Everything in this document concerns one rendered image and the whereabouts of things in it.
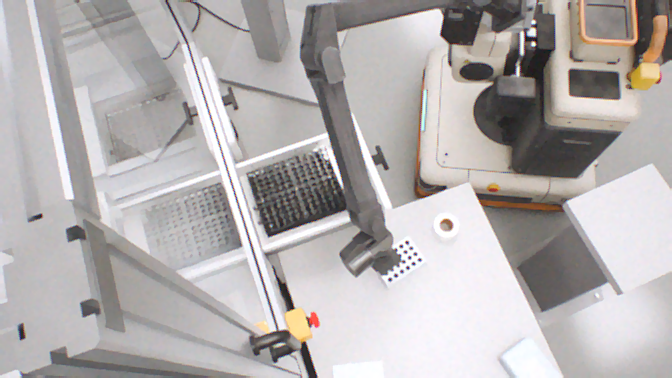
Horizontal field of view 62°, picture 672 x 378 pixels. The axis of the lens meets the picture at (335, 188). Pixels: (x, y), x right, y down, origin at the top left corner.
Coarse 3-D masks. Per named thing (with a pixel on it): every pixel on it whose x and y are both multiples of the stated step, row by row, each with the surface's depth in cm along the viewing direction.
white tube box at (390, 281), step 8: (408, 240) 150; (400, 248) 153; (408, 248) 150; (416, 248) 149; (400, 256) 151; (408, 256) 149; (416, 256) 149; (400, 264) 148; (408, 264) 148; (416, 264) 148; (424, 264) 150; (392, 272) 147; (400, 272) 151; (408, 272) 147; (384, 280) 147; (392, 280) 148
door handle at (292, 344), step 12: (252, 336) 70; (264, 336) 71; (276, 336) 70; (288, 336) 72; (252, 348) 70; (264, 348) 70; (276, 348) 86; (288, 348) 85; (300, 348) 85; (276, 360) 85
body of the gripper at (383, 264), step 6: (390, 252) 135; (396, 252) 138; (378, 258) 134; (384, 258) 134; (390, 258) 138; (396, 258) 138; (378, 264) 137; (384, 264) 137; (390, 264) 137; (396, 264) 137; (378, 270) 137; (384, 270) 137
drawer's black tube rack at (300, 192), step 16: (288, 160) 149; (304, 160) 152; (320, 160) 151; (256, 176) 148; (272, 176) 151; (288, 176) 151; (304, 176) 150; (320, 176) 149; (256, 192) 150; (272, 192) 147; (288, 192) 145; (304, 192) 145; (320, 192) 145; (272, 208) 144; (288, 208) 144; (304, 208) 144; (320, 208) 144; (336, 208) 144; (272, 224) 143; (288, 224) 146; (304, 224) 146
